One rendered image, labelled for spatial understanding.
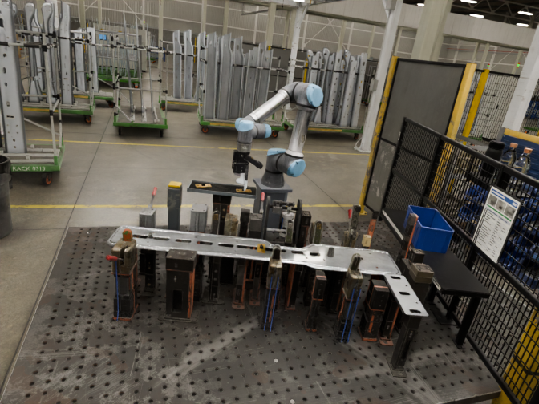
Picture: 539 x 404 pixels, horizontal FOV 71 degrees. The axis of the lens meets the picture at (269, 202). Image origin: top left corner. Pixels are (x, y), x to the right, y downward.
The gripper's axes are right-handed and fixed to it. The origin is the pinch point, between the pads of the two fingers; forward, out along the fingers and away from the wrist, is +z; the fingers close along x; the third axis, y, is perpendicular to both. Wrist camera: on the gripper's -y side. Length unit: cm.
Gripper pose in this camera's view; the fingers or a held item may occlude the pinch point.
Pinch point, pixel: (244, 186)
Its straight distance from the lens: 206.7
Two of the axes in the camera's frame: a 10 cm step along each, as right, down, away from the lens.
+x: 1.8, 3.9, -9.0
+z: -1.2, 9.2, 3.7
